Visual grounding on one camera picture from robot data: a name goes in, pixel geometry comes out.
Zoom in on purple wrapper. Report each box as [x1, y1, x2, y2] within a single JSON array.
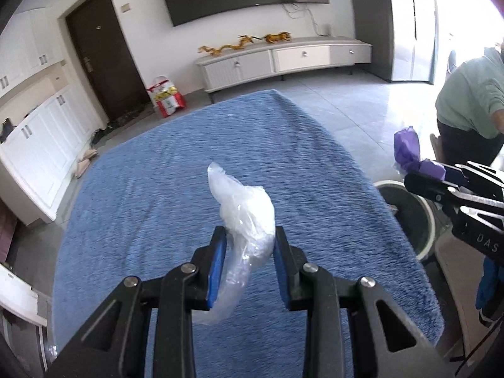
[[394, 126, 446, 180]]

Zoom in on clear plastic bag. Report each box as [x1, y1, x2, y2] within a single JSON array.
[[192, 162, 276, 325]]

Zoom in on white round trash bin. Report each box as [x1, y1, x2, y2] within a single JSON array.
[[374, 180, 436, 262]]

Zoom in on person in green shirt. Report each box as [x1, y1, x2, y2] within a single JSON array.
[[436, 47, 503, 166]]

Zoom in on blue shaggy rug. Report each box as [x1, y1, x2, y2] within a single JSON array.
[[49, 90, 444, 377]]

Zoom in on beige slipper pair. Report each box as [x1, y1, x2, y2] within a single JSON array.
[[74, 148, 98, 179]]

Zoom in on grey refrigerator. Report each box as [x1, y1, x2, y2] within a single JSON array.
[[352, 0, 437, 84]]

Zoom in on dark shoes by door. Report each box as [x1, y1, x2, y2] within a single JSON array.
[[90, 104, 154, 145]]

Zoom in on white shoe cabinet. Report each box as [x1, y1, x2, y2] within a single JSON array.
[[1, 8, 100, 225]]

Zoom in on black bag on shelf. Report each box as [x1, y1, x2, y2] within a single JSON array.
[[0, 118, 15, 143]]

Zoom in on red white gift bag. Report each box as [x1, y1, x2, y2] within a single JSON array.
[[147, 76, 186, 119]]

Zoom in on golden tiger figurine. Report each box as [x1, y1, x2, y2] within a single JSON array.
[[263, 31, 291, 44]]

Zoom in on golden dragon figurine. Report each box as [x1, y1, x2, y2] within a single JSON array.
[[197, 35, 261, 57]]

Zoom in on white TV cabinet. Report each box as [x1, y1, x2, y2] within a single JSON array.
[[197, 37, 372, 93]]

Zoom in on dark brown entrance door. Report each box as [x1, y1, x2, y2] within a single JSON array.
[[66, 0, 150, 121]]

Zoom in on white TV cable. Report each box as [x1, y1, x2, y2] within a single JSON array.
[[281, 3, 332, 39]]

